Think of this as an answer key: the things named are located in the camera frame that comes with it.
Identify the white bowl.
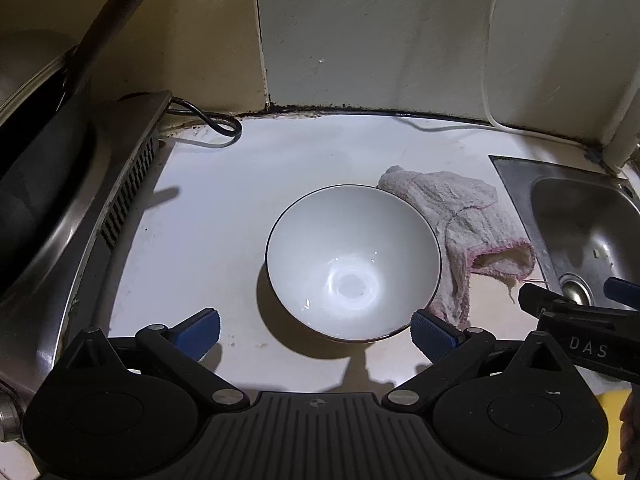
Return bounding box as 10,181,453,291
265,185,443,345

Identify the black power cable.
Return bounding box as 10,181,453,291
167,99,243,149

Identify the wooden spatula handle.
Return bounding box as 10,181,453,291
74,0,171,92

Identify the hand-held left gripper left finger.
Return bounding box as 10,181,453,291
64,307,251,415

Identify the yellow sponge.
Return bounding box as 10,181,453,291
595,390,632,461

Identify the person's right hand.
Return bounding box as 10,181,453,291
619,389,640,476

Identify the silver stove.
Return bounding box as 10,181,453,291
0,91,173,441

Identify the thin white wire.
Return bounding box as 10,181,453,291
394,116,493,134

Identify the white pink-edged dishcloth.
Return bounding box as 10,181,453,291
376,165,537,328

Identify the black wok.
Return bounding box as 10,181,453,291
0,50,98,306

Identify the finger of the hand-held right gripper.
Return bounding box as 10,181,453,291
603,276,640,311
518,282,640,319

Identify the metal wok lid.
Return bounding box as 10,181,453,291
0,30,76,113

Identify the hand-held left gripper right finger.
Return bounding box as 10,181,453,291
382,310,578,415

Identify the stainless steel sink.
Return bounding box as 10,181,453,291
489,155,640,311

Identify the white cable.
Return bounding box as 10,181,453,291
481,0,608,145

